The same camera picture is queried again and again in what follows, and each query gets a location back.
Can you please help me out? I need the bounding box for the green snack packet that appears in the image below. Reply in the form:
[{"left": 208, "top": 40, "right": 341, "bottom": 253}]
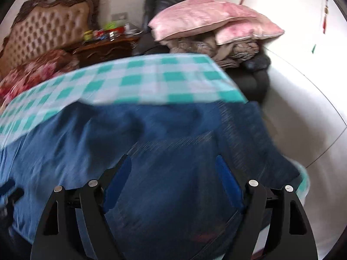
[{"left": 104, "top": 21, "right": 128, "bottom": 30}]

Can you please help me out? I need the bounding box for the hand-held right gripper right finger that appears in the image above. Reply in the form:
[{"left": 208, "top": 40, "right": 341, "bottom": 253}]
[{"left": 215, "top": 155, "right": 318, "bottom": 260}]

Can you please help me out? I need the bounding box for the large pink pillow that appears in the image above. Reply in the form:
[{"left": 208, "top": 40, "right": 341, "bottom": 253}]
[{"left": 149, "top": 0, "right": 267, "bottom": 42}]

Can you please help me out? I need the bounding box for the carved wooden nightstand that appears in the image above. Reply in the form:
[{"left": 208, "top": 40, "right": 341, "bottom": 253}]
[{"left": 72, "top": 34, "right": 140, "bottom": 67}]

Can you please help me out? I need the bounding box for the thin red wall ornament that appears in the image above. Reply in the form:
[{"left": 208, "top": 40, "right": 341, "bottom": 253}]
[{"left": 322, "top": 5, "right": 329, "bottom": 34}]

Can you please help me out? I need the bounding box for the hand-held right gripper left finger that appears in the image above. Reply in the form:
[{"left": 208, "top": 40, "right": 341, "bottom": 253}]
[{"left": 30, "top": 154, "right": 132, "bottom": 260}]

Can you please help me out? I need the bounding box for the green white checkered tablecloth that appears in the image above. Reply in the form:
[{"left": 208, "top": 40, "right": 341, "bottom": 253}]
[{"left": 0, "top": 54, "right": 311, "bottom": 203}]

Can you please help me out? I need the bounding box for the red floral blanket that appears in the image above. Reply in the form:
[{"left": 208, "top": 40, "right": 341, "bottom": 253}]
[{"left": 0, "top": 49, "right": 79, "bottom": 106}]

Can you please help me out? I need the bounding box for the black leather armchair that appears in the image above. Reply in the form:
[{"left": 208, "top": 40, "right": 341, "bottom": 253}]
[{"left": 132, "top": 0, "right": 271, "bottom": 105}]

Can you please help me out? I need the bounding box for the red packet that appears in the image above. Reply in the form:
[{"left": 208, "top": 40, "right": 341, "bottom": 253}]
[{"left": 93, "top": 27, "right": 125, "bottom": 40}]

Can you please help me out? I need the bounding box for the small pink pillow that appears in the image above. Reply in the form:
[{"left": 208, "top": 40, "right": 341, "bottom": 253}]
[{"left": 215, "top": 19, "right": 285, "bottom": 46}]

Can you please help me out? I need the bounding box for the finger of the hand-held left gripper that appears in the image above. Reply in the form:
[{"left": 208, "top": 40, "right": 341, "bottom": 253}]
[{"left": 0, "top": 180, "right": 23, "bottom": 209}]

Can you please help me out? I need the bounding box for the brown plaid blanket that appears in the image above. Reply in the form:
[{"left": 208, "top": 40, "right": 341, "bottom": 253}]
[{"left": 160, "top": 32, "right": 261, "bottom": 68}]

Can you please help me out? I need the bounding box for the brown tufted headboard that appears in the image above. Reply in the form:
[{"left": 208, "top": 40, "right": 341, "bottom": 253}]
[{"left": 0, "top": 0, "right": 100, "bottom": 79}]

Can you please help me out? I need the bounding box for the blue towel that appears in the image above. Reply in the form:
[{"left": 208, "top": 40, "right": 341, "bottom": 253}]
[{"left": 0, "top": 100, "right": 301, "bottom": 260}]

